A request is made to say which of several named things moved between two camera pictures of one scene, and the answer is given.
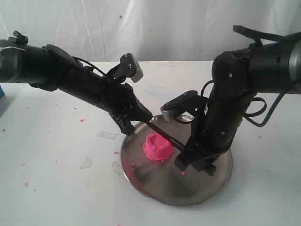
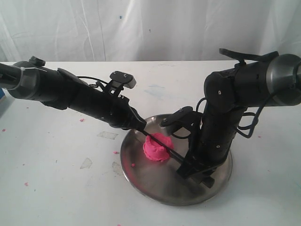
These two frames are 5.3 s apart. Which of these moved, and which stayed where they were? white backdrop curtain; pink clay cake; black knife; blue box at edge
Moved: black knife
Stayed: pink clay cake; white backdrop curtain; blue box at edge
